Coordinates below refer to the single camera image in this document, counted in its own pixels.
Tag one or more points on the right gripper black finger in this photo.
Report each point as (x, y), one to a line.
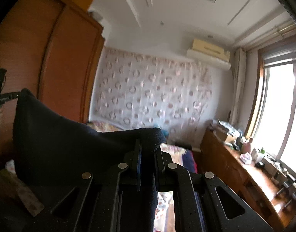
(168, 172)

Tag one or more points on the navy printed t-shirt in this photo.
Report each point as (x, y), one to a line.
(85, 179)

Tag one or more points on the floral bed quilt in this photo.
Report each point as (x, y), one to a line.
(164, 214)

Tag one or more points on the navy blue fleece blanket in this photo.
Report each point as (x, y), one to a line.
(189, 162)

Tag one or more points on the long wooden sideboard cabinet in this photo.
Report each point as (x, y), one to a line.
(251, 184)

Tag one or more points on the wooden louvered wardrobe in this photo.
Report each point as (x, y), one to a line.
(52, 48)

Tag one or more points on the stack of papers and boxes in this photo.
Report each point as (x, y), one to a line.
(224, 131)

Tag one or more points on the pink figurine on sideboard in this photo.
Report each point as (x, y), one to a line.
(247, 146)

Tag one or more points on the beige window side curtain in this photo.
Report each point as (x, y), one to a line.
(239, 81)

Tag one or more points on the bright window with frame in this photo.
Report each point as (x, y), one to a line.
(273, 126)

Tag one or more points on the white wall air conditioner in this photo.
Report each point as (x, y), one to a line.
(210, 54)

